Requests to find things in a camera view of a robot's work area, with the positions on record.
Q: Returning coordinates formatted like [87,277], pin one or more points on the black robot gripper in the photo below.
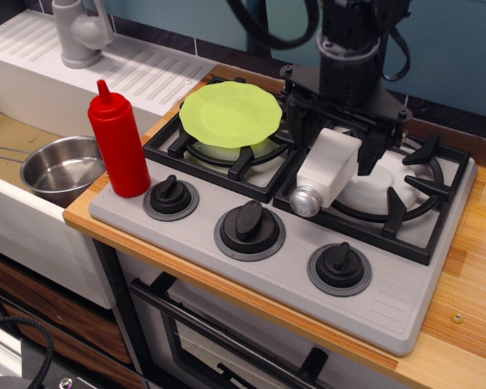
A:
[350,89]

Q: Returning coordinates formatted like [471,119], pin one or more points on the white salt shaker silver cap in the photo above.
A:
[330,164]

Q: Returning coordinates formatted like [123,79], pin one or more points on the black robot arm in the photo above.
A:
[345,31]

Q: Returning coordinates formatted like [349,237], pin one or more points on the light green plastic plate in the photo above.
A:
[230,114]

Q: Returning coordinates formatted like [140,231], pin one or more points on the stainless steel pot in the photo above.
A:
[61,171]

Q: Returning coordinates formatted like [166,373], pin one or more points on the white toy sink unit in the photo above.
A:
[44,98]

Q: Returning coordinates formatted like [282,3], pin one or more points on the white right burner cap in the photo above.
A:
[368,194]

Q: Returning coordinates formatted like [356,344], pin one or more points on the white burner cap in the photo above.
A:
[226,157]
[368,194]

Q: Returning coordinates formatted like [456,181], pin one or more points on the black left burner grate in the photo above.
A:
[168,147]

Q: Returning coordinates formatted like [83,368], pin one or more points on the black burner grate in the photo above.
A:
[419,235]
[168,147]

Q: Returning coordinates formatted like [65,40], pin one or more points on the black right burner grate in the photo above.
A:
[419,235]

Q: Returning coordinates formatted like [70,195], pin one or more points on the white left burner cap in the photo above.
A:
[226,157]

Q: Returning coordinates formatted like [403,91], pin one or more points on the black middle stove knob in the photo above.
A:
[249,233]

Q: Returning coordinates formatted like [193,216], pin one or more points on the black stove knob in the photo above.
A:
[171,200]
[339,270]
[249,233]

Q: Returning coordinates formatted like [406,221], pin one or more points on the black right stove knob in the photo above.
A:
[339,270]

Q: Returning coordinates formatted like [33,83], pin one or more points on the grey toy stove top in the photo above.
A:
[389,313]

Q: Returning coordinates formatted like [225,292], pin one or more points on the black left stove knob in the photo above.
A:
[171,200]

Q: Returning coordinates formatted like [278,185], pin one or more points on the red ketchup squeeze bottle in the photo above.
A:
[112,118]

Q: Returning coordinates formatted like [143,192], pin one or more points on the grey toy faucet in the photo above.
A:
[82,37]

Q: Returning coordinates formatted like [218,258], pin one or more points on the wooden drawer front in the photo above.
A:
[85,335]

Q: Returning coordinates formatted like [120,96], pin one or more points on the toy oven door black handle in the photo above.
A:
[158,298]

